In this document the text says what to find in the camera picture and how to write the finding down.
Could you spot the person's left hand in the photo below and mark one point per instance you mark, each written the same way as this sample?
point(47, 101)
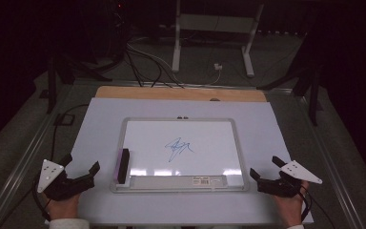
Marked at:
point(63, 208)

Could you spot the white metal stand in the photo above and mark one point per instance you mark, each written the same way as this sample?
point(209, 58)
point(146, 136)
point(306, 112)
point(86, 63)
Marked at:
point(177, 47)

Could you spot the black and purple whiteboard eraser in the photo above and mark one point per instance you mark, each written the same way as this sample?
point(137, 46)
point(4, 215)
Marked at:
point(123, 166)

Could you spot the silver framed whiteboard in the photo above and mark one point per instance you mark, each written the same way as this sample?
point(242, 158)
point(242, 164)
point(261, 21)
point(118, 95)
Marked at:
point(203, 140)

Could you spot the large white table sheet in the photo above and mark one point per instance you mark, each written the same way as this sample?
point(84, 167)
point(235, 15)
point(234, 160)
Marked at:
point(171, 206)

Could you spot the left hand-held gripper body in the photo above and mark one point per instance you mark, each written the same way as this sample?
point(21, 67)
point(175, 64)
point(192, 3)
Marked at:
point(49, 173)

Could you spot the person's right hand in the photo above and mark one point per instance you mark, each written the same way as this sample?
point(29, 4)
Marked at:
point(290, 210)

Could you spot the aluminium floor rail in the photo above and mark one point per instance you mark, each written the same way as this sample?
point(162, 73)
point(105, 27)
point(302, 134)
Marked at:
point(16, 171)
point(124, 82)
point(330, 159)

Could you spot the black tripod stand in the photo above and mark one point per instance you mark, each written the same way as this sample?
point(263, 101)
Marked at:
point(313, 95)
point(52, 86)

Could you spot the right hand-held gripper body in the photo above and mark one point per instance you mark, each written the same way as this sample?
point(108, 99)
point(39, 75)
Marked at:
point(298, 171)

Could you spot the white plug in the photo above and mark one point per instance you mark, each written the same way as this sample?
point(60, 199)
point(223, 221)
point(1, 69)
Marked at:
point(218, 66)

